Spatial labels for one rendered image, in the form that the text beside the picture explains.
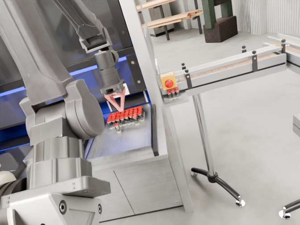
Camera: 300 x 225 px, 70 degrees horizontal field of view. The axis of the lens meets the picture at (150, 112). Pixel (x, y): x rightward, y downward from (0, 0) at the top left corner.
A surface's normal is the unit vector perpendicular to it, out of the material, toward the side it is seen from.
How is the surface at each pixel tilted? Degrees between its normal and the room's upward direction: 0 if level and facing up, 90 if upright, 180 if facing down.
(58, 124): 37
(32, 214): 82
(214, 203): 0
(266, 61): 90
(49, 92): 82
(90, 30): 133
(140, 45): 90
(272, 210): 0
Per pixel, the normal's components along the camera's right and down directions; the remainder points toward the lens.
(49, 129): -0.25, -0.38
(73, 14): 0.22, 0.91
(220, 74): 0.01, 0.47
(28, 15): 0.94, -0.26
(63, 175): 0.46, -0.48
